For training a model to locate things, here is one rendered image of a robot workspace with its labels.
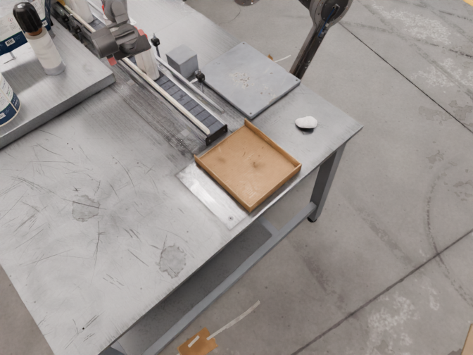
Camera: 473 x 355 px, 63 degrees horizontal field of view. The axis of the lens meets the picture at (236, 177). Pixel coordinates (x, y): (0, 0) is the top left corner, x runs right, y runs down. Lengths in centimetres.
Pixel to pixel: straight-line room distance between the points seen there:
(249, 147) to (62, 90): 82
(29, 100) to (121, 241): 76
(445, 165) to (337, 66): 106
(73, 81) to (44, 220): 63
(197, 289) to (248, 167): 71
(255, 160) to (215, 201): 23
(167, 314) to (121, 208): 65
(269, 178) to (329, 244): 92
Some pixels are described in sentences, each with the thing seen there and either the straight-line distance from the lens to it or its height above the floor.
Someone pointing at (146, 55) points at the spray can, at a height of 101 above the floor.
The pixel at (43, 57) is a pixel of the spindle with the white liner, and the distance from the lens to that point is 182.
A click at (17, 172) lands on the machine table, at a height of 83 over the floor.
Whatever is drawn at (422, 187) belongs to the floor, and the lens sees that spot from 258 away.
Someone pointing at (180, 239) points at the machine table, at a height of 83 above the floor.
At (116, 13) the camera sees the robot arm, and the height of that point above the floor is 138.
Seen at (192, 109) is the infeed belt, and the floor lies 88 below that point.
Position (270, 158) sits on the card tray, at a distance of 145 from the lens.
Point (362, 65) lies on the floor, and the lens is 316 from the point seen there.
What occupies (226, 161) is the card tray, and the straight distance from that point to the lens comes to 144.
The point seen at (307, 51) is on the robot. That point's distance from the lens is 215.
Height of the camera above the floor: 201
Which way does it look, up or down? 58 degrees down
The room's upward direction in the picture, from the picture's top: 2 degrees counter-clockwise
